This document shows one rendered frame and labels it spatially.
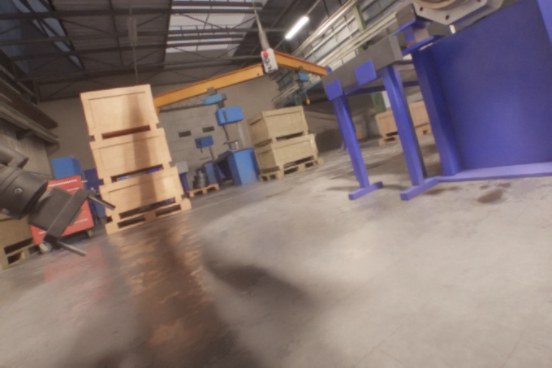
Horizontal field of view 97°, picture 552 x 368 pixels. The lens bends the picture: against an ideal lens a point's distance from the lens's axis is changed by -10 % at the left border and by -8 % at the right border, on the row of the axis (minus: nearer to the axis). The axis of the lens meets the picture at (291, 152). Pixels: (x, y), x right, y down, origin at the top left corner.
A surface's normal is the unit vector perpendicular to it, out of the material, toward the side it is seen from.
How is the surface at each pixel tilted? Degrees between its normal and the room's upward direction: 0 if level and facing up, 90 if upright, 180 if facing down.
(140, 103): 90
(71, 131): 90
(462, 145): 90
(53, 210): 85
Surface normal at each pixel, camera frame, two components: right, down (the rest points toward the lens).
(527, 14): -0.83, 0.23
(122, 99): 0.48, -0.14
